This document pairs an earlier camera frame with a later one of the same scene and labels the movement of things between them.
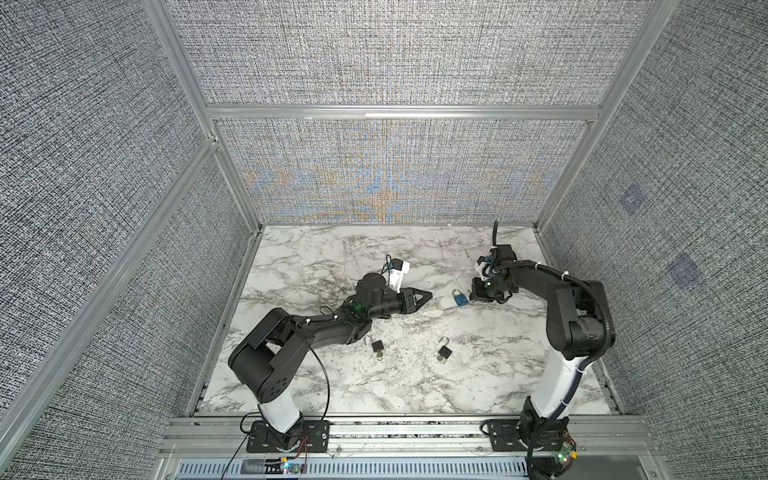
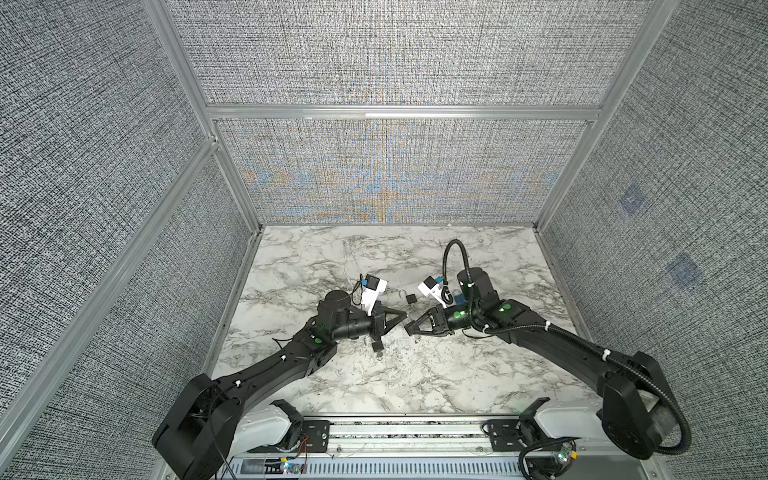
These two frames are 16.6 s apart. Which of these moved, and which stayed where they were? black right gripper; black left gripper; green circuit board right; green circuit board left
Moved: black right gripper; black left gripper
Stayed: green circuit board left; green circuit board right
